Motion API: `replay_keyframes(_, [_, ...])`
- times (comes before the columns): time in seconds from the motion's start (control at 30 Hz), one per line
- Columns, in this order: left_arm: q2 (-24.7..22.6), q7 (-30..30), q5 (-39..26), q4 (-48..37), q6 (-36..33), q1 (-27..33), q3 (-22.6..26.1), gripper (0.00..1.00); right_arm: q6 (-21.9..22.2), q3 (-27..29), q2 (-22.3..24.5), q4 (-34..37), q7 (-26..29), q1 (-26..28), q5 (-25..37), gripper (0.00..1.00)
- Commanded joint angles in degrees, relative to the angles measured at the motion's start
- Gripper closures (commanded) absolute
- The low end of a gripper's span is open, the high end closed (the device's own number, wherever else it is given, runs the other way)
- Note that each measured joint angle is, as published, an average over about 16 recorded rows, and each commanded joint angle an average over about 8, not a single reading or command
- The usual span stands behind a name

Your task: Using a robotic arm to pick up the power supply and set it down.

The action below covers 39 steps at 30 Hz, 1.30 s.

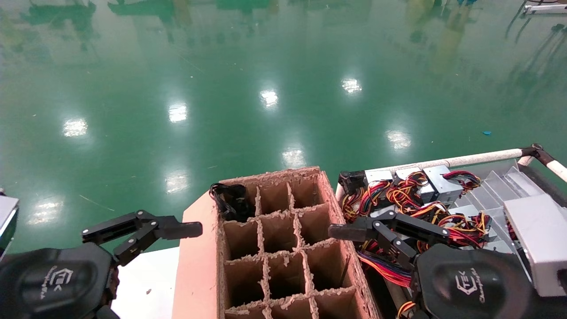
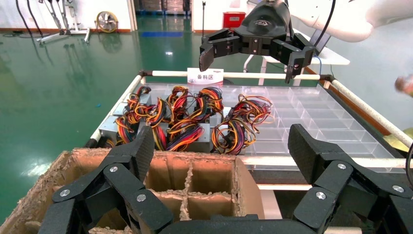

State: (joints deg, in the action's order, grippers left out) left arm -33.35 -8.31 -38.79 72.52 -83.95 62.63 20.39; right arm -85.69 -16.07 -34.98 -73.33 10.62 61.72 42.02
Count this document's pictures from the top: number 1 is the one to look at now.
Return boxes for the white platform board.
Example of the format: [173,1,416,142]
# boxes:
[111,247,180,319]

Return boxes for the white metal frame bar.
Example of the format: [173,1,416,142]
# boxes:
[523,3,567,15]

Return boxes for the black cart corner joint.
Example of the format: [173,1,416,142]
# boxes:
[520,143,555,167]

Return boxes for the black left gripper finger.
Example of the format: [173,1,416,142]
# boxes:
[82,210,203,266]

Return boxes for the clear plastic divider tray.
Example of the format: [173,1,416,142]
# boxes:
[447,160,567,266]

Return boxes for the white padded cart rail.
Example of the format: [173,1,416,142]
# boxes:
[335,148,524,202]
[546,159,567,183]

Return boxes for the black plastic block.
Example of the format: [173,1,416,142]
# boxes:
[339,171,366,195]

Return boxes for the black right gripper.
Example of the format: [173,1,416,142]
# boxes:
[416,244,534,319]

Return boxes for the grey power supply black cables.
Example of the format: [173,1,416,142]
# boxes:
[209,183,255,222]

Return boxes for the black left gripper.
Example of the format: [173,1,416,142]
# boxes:
[0,243,120,319]

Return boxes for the brown cardboard divider box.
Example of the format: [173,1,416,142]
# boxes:
[172,166,381,319]

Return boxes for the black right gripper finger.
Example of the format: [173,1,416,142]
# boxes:
[329,210,450,266]

